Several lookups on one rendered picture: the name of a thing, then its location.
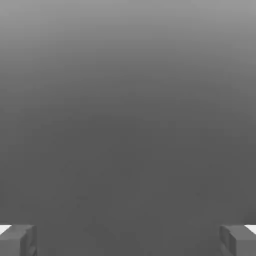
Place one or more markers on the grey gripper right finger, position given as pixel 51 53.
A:
pixel 242 242

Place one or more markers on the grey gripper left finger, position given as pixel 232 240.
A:
pixel 14 242

